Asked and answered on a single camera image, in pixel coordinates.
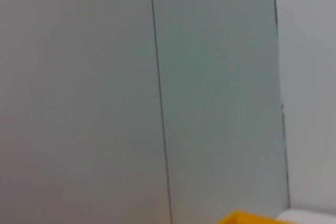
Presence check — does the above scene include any large white panel board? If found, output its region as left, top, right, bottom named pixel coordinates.
left=149, top=0, right=291, bottom=224

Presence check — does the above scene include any yellow plastic storage bin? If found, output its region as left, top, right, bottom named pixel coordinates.
left=216, top=209, right=279, bottom=224

